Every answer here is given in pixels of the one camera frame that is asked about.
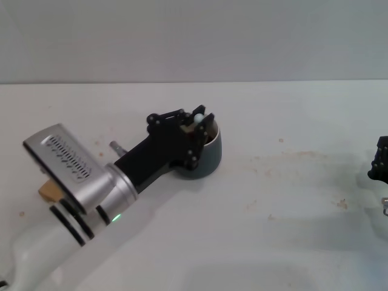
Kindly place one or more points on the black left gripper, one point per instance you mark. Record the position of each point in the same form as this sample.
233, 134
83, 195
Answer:
157, 151

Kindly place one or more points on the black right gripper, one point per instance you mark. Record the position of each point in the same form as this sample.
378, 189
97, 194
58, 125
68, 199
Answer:
386, 166

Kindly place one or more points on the dark grey ceramic mug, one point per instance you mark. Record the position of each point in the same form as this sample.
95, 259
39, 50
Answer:
212, 157

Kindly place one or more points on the light tan wooden block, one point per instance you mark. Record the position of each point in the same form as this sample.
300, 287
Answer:
48, 191

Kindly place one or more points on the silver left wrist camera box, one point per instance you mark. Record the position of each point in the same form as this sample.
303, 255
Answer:
69, 163

